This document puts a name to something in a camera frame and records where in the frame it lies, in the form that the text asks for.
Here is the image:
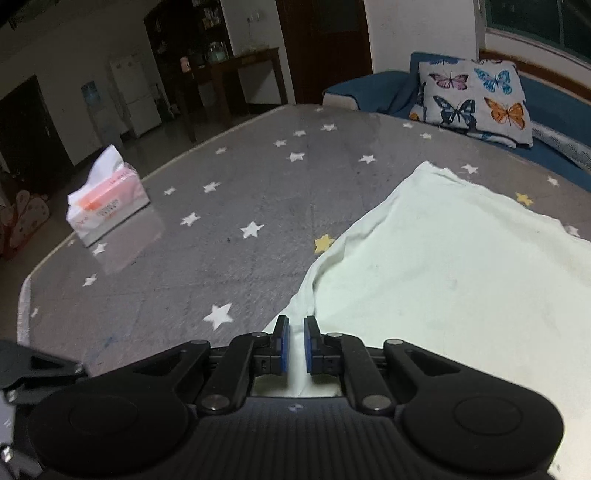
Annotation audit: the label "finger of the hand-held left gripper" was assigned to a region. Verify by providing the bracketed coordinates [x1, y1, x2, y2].
[0, 339, 86, 402]

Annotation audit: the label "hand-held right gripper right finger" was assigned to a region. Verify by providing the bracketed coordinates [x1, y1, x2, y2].
[303, 316, 462, 413]

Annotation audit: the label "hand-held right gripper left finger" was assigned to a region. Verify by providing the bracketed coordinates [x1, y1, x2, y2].
[131, 316, 291, 413]

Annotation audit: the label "pale green garment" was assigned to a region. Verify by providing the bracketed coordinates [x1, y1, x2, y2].
[252, 161, 591, 476]

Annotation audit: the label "grey star-print table cover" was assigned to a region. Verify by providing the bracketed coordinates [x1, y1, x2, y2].
[16, 104, 591, 384]

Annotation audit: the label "pink butterfly shaped stool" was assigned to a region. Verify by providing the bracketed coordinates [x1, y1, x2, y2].
[0, 173, 51, 259]

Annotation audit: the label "pink tissue pack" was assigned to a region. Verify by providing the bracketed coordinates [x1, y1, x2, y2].
[67, 144, 151, 247]

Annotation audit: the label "dark wooden door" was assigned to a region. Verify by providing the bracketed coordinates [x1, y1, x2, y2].
[0, 76, 72, 195]

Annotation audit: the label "blue sofa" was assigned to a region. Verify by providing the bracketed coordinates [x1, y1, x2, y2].
[322, 52, 591, 174]

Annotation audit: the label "water dispenser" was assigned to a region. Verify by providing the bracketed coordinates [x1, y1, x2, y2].
[81, 80, 125, 139]

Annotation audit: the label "wooden side table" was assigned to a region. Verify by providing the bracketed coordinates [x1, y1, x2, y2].
[185, 46, 289, 141]

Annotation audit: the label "white refrigerator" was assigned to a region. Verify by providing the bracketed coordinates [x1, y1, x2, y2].
[110, 52, 162, 138]

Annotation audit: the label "butterfly print pillow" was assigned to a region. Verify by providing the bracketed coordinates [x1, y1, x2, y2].
[410, 58, 534, 149]

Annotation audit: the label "dark wooden shelf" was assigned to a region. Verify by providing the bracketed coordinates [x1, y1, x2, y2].
[144, 0, 234, 118]

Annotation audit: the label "green framed window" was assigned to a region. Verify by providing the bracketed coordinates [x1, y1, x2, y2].
[482, 0, 591, 61]

